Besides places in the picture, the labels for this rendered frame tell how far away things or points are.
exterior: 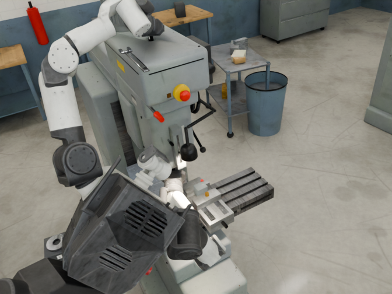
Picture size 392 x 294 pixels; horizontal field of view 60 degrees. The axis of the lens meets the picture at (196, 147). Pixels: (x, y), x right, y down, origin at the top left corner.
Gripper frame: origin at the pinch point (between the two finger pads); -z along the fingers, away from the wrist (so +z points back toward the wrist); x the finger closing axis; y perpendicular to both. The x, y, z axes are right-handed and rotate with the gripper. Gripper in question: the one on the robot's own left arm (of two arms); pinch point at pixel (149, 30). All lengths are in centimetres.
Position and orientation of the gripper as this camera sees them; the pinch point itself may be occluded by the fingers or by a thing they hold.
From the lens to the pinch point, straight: 135.2
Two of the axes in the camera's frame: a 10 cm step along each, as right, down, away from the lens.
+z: -1.1, 1.1, -9.9
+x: 9.9, -0.2, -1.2
